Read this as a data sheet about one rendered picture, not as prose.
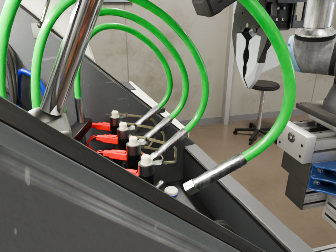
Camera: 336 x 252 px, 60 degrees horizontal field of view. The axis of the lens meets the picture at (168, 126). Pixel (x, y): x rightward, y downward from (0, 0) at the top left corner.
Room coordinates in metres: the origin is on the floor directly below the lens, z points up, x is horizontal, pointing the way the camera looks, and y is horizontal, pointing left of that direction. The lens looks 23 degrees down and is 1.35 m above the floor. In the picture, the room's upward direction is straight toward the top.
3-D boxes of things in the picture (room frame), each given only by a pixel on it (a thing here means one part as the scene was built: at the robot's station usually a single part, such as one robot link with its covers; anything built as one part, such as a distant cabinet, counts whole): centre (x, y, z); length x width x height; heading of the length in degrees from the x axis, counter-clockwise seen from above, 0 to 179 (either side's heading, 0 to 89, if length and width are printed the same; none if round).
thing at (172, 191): (0.73, -0.01, 0.84); 0.04 x 0.04 x 0.01
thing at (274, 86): (2.95, -0.99, 0.30); 0.51 x 0.48 x 0.60; 93
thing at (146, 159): (0.44, 0.04, 1.10); 0.02 x 0.02 x 0.03
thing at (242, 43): (0.51, -0.15, 1.27); 0.06 x 0.03 x 0.09; 112
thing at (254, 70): (0.48, -0.16, 1.27); 0.06 x 0.03 x 0.09; 112
